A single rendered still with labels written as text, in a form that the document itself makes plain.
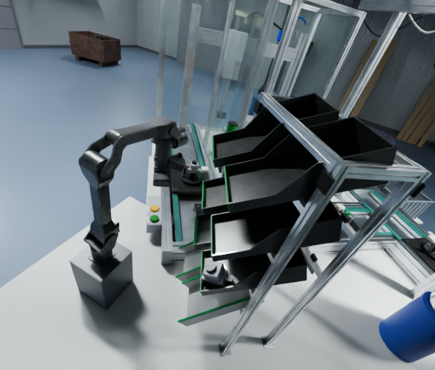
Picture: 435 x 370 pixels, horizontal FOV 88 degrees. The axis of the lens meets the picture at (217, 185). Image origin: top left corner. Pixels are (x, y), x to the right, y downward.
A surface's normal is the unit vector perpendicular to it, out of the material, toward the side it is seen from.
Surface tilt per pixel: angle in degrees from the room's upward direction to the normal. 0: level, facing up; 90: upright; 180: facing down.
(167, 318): 0
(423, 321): 90
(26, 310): 0
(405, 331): 90
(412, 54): 90
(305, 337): 0
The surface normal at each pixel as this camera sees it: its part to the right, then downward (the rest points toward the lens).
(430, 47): -0.43, 0.47
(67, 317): 0.20, -0.78
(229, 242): -0.23, -0.77
